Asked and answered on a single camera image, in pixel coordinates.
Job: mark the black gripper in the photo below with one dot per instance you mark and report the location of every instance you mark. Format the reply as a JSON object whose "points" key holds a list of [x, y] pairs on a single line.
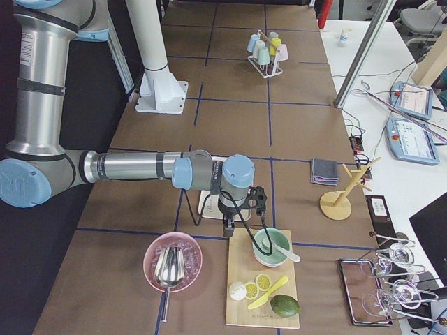
{"points": [[227, 211]]}

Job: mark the green cup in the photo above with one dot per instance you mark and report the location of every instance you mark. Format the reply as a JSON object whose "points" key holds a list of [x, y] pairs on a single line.
{"points": [[263, 57]]}

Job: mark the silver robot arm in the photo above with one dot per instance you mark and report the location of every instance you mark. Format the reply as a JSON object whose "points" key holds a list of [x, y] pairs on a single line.
{"points": [[37, 167]]}

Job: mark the beige rabbit tray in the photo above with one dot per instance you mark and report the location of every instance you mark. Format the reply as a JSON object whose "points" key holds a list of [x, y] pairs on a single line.
{"points": [[211, 209]]}

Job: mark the black glass tray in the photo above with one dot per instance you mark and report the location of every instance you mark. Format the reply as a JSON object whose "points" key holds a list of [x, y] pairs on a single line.
{"points": [[358, 282]]}

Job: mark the pink cup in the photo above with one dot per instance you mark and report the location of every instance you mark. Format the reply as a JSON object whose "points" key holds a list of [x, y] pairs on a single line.
{"points": [[282, 53]]}

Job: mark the cream white cup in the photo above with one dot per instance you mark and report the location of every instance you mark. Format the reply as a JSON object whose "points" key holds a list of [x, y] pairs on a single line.
{"points": [[259, 44]]}

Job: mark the blue cup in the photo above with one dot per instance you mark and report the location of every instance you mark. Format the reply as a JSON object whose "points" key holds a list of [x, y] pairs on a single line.
{"points": [[252, 42]]}

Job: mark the yellow cup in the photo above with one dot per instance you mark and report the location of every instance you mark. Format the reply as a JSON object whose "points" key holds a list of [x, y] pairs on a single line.
{"points": [[273, 48]]}

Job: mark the grey cup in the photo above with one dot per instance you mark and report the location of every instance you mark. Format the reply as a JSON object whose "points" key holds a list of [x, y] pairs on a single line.
{"points": [[273, 37]]}

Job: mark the paper cup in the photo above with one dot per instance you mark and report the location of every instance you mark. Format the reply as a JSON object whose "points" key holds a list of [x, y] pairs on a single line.
{"points": [[344, 36]]}

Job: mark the white spoon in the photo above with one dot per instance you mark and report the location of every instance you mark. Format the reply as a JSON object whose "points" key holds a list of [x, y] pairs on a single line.
{"points": [[289, 254]]}

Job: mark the pink ice bowl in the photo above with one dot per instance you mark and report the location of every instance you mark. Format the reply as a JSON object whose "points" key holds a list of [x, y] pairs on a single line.
{"points": [[193, 258]]}

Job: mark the wooden cutting board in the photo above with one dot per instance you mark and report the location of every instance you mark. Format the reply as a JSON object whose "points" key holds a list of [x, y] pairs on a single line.
{"points": [[243, 266]]}

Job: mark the lemon slice upper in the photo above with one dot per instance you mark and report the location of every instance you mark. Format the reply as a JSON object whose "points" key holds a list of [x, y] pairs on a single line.
{"points": [[263, 281]]}

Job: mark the lemon slice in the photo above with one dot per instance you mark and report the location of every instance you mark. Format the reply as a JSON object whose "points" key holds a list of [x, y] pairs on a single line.
{"points": [[263, 281], [252, 290]]}

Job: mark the white garlic bulb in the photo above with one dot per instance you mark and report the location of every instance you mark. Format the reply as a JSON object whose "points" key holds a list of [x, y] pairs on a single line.
{"points": [[237, 291]]}

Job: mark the lemon slice lower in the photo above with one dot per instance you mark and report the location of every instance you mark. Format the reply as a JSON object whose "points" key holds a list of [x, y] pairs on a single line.
{"points": [[252, 290]]}

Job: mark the metal ice scoop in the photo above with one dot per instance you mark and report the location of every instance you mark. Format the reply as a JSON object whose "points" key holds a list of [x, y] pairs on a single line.
{"points": [[169, 272]]}

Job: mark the yellow plastic knife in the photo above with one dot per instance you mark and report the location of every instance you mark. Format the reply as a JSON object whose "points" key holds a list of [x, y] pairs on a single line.
{"points": [[264, 298]]}

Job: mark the green avocado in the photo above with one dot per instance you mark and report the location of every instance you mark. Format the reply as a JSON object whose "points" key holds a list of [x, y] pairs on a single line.
{"points": [[284, 306]]}

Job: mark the grey folded cloth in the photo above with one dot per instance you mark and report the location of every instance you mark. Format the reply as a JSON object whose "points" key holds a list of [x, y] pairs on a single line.
{"points": [[324, 172]]}

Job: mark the wooden mug tree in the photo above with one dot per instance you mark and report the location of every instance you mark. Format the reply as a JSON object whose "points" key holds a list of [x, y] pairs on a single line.
{"points": [[335, 204]]}

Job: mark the black electronics board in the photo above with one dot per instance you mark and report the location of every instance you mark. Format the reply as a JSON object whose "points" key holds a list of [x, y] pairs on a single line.
{"points": [[356, 143]]}

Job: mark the black box with label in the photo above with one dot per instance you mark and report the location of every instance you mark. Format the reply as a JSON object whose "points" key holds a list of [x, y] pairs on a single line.
{"points": [[380, 216]]}

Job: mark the wine glass upper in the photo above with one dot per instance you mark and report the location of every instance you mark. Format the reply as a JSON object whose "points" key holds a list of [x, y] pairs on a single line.
{"points": [[383, 261]]}

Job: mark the wine glass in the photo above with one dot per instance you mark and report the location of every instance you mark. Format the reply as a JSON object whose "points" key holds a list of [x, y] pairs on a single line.
{"points": [[403, 294], [383, 261]]}

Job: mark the wine glass lower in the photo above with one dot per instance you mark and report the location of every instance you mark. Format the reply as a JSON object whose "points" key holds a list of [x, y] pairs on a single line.
{"points": [[403, 294]]}

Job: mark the teach pendant near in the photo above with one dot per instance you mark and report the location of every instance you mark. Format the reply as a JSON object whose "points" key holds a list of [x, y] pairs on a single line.
{"points": [[409, 142]]}

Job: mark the teach pendant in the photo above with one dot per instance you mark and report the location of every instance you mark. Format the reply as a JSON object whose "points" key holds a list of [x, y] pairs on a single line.
{"points": [[412, 99], [409, 142]]}

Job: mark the black monitor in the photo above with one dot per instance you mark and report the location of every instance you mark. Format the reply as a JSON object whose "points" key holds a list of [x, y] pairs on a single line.
{"points": [[429, 225]]}

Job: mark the teach pendant far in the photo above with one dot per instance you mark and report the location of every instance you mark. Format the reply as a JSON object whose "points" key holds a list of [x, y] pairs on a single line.
{"points": [[412, 99]]}

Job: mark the office chair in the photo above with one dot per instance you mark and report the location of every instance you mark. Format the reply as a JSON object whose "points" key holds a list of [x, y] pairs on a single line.
{"points": [[425, 24]]}

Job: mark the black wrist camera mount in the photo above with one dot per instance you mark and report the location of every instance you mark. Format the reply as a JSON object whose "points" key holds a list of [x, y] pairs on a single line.
{"points": [[256, 199]]}

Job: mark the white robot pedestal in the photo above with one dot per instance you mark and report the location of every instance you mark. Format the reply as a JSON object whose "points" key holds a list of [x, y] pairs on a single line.
{"points": [[160, 92]]}

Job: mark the white wire cup rack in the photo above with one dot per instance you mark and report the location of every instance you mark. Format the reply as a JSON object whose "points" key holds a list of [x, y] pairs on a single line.
{"points": [[273, 69]]}

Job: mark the aluminium frame post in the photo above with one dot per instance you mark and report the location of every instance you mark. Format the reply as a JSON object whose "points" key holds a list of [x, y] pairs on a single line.
{"points": [[372, 33]]}

